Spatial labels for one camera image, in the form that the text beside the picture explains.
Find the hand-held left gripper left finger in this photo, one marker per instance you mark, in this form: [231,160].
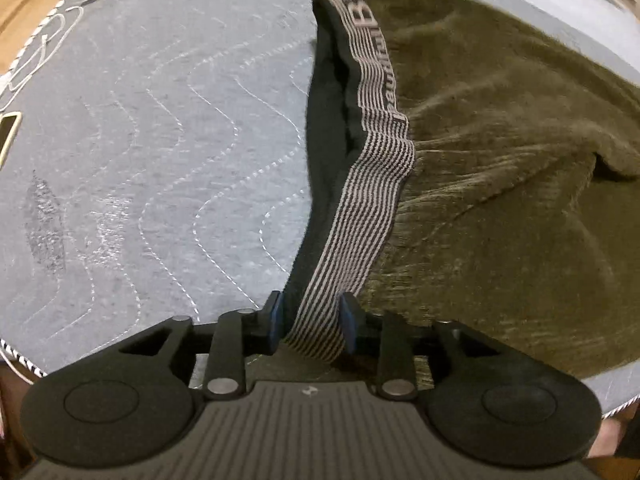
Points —
[274,327]

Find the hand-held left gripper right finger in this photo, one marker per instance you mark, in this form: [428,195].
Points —
[349,330]

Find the grey quilted mattress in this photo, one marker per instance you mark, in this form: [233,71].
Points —
[150,160]

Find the wooden bed frame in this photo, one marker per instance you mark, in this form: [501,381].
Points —
[30,5]

